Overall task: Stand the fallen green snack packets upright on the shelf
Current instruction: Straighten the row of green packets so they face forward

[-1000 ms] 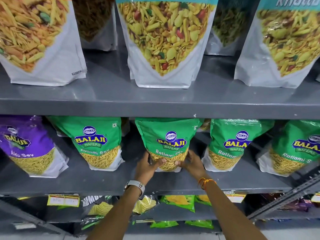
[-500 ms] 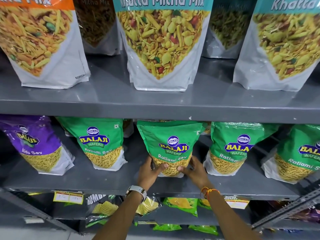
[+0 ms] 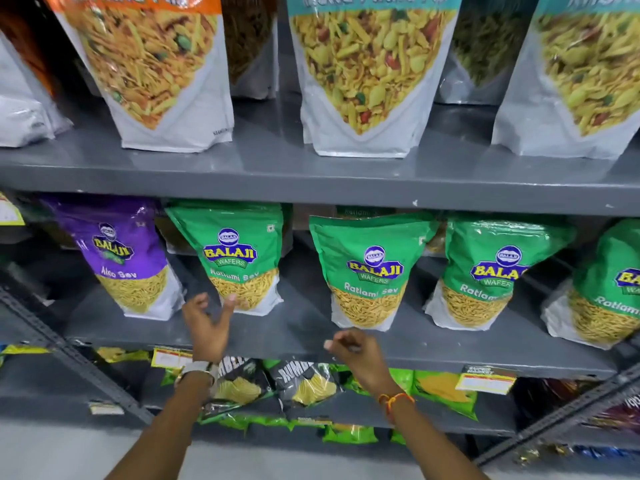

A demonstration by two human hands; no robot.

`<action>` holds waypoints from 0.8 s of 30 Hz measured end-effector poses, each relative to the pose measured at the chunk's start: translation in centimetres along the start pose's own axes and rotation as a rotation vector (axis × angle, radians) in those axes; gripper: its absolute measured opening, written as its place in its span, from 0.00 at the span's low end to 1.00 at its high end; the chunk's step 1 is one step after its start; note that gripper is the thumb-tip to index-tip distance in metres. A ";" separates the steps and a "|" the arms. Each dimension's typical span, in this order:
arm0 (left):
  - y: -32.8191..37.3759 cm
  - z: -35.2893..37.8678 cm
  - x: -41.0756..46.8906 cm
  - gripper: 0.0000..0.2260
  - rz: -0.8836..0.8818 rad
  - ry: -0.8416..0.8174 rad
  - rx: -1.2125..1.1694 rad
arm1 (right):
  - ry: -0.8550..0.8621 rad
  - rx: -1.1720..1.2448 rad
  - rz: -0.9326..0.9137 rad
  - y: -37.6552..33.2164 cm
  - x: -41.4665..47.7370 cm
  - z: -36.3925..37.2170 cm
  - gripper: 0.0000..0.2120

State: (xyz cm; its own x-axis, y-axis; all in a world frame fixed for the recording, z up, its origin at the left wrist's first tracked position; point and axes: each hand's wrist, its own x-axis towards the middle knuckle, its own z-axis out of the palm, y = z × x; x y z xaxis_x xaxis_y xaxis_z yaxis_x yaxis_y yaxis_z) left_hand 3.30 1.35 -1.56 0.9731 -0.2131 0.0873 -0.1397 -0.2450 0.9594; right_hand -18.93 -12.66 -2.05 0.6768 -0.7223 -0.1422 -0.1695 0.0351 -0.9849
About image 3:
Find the black chip packet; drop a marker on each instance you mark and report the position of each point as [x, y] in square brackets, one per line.
[305, 384]
[240, 389]

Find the person's left hand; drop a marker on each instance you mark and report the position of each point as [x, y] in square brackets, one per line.
[207, 339]

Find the person's right hand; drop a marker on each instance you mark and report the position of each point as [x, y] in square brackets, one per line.
[365, 359]

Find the green yellow chip packet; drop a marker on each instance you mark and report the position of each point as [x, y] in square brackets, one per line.
[440, 389]
[396, 438]
[350, 387]
[350, 434]
[250, 422]

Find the small white shelf label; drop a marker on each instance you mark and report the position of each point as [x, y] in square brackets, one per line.
[106, 408]

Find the pile of dark snack packets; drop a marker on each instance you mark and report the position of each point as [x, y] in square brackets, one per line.
[540, 394]

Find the white wristwatch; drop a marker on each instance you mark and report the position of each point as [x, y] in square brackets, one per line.
[195, 367]

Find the yellow green price label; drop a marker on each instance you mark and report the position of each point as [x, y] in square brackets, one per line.
[170, 358]
[485, 382]
[10, 212]

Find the yellow snack packet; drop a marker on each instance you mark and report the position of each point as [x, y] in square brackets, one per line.
[20, 350]
[120, 354]

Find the person's right forearm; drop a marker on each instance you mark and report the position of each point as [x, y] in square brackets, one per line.
[430, 444]

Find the snack packets on lower shelf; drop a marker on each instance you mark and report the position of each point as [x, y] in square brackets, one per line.
[350, 412]

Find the person's left forearm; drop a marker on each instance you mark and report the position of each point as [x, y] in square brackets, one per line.
[165, 434]

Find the teal snack mix bag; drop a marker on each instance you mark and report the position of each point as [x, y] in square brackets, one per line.
[370, 69]
[575, 94]
[480, 49]

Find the green Ratlami Sev packet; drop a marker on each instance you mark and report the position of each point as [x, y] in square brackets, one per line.
[605, 254]
[235, 229]
[345, 234]
[475, 244]

